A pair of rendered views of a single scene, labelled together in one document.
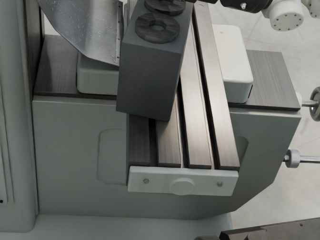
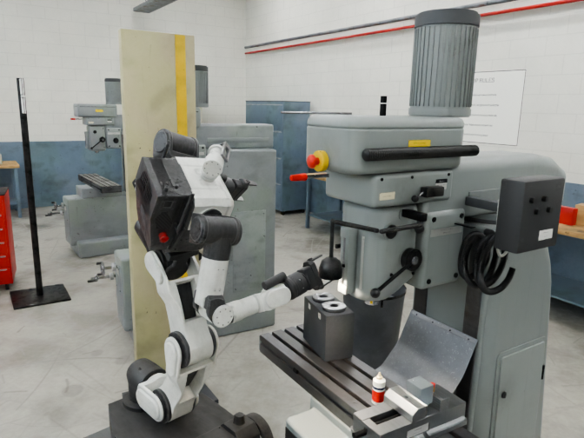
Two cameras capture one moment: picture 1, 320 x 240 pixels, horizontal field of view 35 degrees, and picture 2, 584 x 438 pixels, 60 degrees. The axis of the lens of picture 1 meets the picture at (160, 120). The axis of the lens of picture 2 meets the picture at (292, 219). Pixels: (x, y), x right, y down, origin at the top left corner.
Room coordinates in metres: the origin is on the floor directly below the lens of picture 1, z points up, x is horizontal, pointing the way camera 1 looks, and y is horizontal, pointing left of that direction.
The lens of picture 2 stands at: (2.57, -0.86, 1.91)
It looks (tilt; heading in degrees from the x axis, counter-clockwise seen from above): 13 degrees down; 156
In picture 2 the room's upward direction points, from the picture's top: 1 degrees clockwise
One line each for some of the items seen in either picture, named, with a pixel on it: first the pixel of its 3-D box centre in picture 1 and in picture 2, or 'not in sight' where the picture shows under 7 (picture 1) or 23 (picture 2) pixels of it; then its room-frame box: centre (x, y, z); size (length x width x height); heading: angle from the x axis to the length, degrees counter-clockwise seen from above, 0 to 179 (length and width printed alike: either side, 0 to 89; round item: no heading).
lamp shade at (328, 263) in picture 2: not in sight; (330, 266); (1.28, -0.16, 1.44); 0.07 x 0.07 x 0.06
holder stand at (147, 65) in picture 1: (155, 51); (328, 324); (0.92, 0.03, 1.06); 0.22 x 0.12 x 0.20; 177
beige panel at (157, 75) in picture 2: not in sight; (163, 231); (-0.47, -0.37, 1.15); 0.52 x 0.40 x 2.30; 99
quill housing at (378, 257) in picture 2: not in sight; (375, 248); (1.24, 0.03, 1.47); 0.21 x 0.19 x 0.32; 9
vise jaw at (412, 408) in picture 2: not in sight; (405, 403); (1.48, 0.00, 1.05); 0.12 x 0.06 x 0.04; 7
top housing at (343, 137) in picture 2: not in sight; (384, 142); (1.23, 0.04, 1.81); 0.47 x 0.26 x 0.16; 99
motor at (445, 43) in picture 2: not in sight; (442, 66); (1.20, 0.27, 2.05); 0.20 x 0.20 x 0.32
